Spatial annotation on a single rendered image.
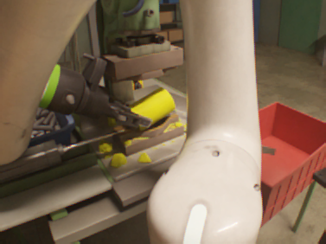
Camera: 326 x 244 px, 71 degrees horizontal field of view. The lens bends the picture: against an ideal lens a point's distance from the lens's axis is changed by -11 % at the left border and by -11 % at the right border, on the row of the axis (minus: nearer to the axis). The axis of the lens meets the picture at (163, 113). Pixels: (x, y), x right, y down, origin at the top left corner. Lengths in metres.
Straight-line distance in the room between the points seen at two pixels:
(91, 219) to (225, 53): 0.41
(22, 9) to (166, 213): 0.22
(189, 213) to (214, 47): 0.19
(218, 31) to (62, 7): 0.18
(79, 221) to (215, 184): 0.34
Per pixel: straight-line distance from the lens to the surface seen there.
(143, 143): 0.61
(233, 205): 0.26
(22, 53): 0.26
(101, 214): 0.55
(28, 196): 0.58
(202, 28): 0.32
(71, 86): 0.50
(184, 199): 0.26
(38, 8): 0.22
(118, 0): 0.54
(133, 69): 0.53
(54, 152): 0.57
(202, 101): 0.35
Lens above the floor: 1.36
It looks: 27 degrees down
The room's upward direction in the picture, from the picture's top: 3 degrees counter-clockwise
